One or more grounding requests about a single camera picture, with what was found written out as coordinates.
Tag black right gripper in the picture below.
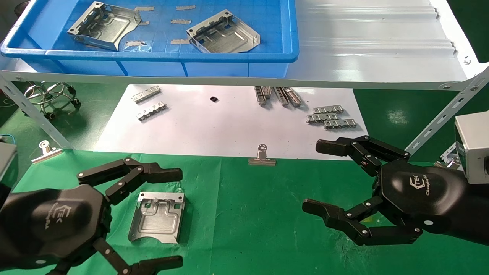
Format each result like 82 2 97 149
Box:
302 135 489 246

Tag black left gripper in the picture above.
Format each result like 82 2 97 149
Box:
0 157 184 275

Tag stamped sheet metal bracket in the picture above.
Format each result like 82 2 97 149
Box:
186 10 261 54
128 192 186 244
68 1 142 51

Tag green table cloth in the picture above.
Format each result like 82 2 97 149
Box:
0 149 489 275

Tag silver binder clip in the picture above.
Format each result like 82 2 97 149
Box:
248 144 276 167
31 140 63 165

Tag white paper sheet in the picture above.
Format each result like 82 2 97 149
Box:
94 84 369 161

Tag white perforated angle strut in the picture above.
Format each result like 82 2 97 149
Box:
404 67 489 156
0 74 74 150

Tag white metal rack shelf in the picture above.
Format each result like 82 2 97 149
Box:
0 0 489 91

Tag blue plastic bin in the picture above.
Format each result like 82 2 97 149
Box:
0 0 299 78

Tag chrome stool base with castors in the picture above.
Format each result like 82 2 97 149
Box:
24 82 81 120

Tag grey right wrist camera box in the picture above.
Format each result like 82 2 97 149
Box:
454 111 489 185

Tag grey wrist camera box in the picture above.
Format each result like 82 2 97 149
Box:
454 111 489 185
0 143 19 197

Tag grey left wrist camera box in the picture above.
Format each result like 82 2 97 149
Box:
0 143 19 197

